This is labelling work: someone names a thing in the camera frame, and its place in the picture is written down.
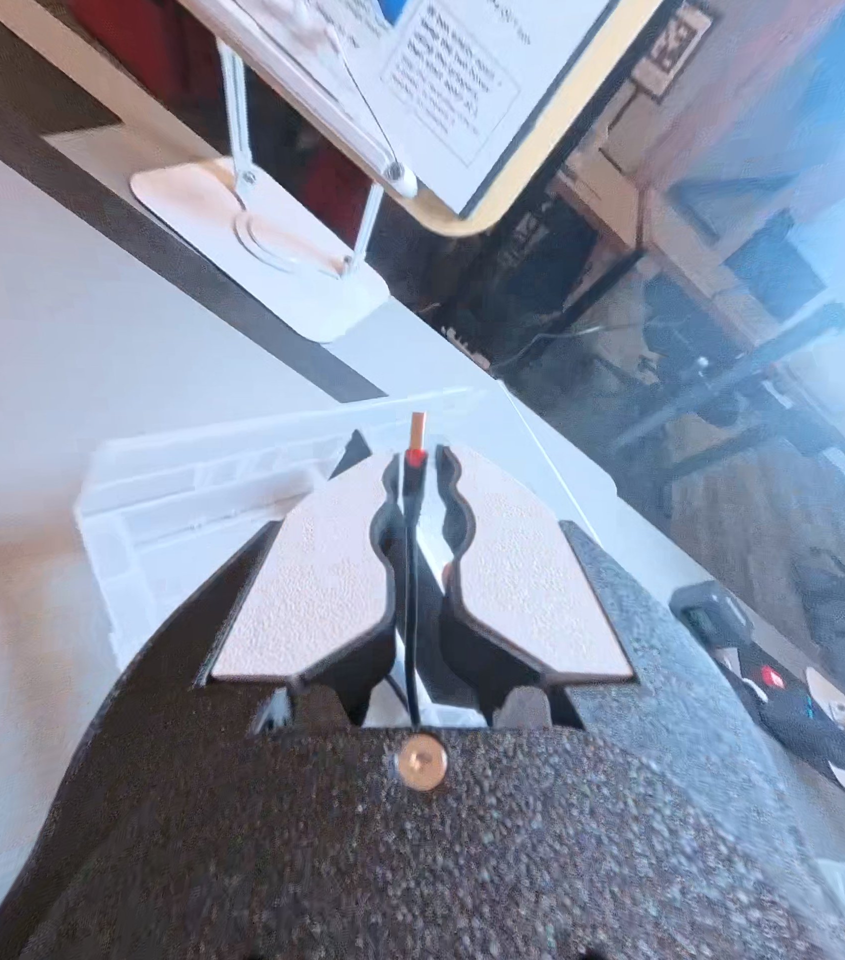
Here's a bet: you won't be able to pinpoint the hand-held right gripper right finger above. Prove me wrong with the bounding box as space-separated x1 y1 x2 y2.
432 444 635 727

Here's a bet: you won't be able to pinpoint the black timer device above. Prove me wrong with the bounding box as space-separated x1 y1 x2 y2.
668 581 845 779

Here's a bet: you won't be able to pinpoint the black bin divider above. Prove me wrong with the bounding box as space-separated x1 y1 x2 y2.
328 429 373 481

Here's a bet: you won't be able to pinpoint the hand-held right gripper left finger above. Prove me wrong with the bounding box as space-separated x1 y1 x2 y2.
208 452 401 727

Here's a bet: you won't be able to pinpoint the instruction sheet on board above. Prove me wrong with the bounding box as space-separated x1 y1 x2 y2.
175 0 670 240

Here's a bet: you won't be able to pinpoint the black usb cable red plugs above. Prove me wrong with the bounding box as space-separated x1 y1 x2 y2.
381 411 430 730

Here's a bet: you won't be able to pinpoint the wooden office desk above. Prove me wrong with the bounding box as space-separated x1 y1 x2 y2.
565 135 845 481

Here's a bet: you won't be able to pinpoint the white document stand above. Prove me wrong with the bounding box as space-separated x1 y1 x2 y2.
130 37 420 345

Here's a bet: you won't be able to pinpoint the printed marker tag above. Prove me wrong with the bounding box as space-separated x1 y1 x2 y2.
636 3 714 102

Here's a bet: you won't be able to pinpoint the clear storage bin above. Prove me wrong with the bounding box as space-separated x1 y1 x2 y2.
73 384 619 676

